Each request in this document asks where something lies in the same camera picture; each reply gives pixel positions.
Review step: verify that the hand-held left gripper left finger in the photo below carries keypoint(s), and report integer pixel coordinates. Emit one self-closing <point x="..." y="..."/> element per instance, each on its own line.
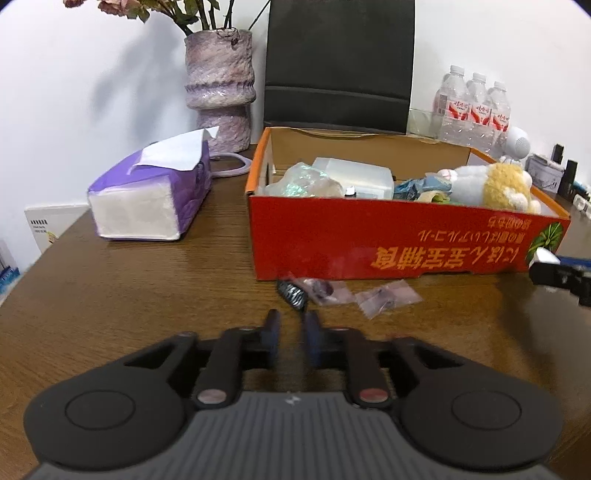
<point x="273" y="334"/>

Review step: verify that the white box at wall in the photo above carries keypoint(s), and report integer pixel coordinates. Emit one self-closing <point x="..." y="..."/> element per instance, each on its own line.
<point x="51" y="226"/>

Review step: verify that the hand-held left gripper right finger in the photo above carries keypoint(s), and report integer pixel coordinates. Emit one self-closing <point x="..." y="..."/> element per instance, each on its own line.
<point x="311" y="337"/>

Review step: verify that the slim black box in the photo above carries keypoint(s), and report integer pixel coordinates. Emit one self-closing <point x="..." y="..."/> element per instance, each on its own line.
<point x="558" y="152"/>

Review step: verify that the clear glass cup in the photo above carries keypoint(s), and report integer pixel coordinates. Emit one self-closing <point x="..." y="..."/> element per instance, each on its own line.
<point x="422" y="122"/>

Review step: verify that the small white object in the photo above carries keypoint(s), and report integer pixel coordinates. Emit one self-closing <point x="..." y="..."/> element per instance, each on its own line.
<point x="545" y="257"/>

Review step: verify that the small white boxes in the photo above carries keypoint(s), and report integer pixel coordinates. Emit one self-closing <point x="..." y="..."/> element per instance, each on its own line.
<point x="582" y="201"/>

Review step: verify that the translucent white plastic container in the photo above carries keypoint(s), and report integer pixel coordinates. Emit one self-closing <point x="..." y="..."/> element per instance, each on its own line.
<point x="360" y="177"/>

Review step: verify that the small clear plastic bag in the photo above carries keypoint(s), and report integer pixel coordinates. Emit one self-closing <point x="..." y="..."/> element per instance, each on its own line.
<point x="388" y="297"/>
<point x="325" y="290"/>

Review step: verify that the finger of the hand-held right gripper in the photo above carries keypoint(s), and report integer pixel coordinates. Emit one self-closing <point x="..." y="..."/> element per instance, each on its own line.
<point x="563" y="277"/>

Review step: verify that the purple tissue pack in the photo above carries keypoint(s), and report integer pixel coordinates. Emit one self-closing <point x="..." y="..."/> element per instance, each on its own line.
<point x="147" y="198"/>

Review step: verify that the tall black box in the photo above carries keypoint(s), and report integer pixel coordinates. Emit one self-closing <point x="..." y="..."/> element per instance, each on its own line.
<point x="569" y="180"/>

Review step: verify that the blue packet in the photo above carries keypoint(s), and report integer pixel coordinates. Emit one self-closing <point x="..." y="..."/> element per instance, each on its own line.
<point x="418" y="187"/>

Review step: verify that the clear water bottle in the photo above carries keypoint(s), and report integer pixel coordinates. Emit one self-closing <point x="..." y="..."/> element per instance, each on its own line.
<point x="450" y="106"/>
<point x="478" y="113"/>
<point x="499" y="122"/>

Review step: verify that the white and yellow plush toy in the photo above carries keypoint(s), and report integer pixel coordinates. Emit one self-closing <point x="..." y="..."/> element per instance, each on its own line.
<point x="498" y="184"/>

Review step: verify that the white robot figurine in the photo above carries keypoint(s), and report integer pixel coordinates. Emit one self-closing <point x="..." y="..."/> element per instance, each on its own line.
<point x="518" y="145"/>

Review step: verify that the red cardboard box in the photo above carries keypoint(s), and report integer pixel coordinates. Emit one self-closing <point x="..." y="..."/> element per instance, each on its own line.
<point x="369" y="235"/>

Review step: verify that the black hair clip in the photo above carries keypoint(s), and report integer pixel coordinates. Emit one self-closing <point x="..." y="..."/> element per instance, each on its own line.
<point x="292" y="294"/>

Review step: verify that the purple textured vase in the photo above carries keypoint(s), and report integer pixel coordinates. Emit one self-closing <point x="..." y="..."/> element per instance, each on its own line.
<point x="219" y="83"/>

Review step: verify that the dried flower bouquet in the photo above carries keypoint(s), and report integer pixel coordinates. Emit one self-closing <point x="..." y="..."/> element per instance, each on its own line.
<point x="184" y="9"/>

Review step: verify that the iridescent plastic bag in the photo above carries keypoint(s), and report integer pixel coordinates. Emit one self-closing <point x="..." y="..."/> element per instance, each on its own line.
<point x="300" y="182"/>

